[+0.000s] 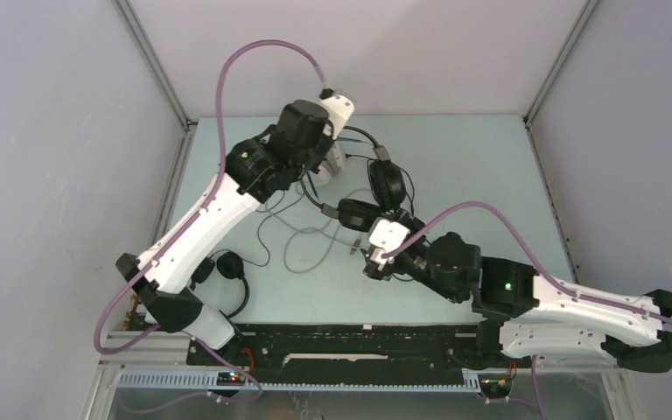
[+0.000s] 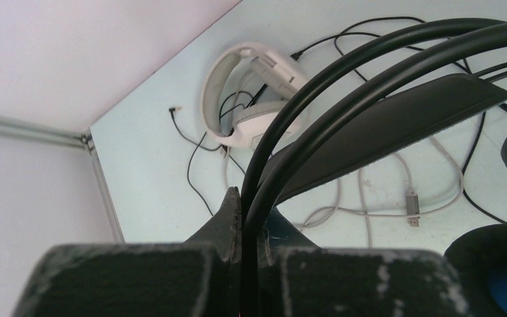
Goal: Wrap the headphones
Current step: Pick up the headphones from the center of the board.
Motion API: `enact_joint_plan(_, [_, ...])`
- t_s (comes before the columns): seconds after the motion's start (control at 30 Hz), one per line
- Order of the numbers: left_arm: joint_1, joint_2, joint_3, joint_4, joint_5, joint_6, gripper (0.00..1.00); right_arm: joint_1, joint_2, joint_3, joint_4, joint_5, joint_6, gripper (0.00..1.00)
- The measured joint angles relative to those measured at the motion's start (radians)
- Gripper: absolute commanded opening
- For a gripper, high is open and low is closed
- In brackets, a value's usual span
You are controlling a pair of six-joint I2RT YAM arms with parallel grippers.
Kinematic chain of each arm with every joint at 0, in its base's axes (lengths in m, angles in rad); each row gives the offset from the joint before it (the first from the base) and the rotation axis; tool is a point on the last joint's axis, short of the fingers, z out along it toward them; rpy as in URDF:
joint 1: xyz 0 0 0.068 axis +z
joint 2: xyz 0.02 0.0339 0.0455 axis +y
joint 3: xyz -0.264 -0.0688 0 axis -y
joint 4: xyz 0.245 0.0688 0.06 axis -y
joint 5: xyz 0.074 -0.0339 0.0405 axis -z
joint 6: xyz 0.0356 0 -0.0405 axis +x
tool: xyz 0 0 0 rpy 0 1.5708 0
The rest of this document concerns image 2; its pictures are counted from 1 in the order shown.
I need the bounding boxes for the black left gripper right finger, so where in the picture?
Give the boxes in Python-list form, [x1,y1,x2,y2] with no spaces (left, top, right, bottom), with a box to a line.
[259,210,470,316]

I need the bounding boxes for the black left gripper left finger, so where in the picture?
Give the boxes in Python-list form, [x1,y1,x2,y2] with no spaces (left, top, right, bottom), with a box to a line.
[13,188,242,316]

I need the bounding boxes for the black blue gaming headset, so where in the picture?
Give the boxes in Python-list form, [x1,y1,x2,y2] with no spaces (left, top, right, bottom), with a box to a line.
[240,18,507,316]

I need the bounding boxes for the white grey gaming headset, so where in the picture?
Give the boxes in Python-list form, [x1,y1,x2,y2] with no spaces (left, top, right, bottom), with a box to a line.
[201,42,311,151]

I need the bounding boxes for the grey USB headset cable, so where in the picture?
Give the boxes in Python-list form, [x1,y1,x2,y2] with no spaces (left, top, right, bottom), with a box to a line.
[222,135,465,249]

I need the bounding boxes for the thin black audio cable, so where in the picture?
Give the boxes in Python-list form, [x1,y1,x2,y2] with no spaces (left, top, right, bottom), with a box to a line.
[168,17,507,225]

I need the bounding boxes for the aluminium corner frame post left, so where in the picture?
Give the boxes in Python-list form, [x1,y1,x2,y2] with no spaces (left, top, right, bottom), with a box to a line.
[0,116,125,243]

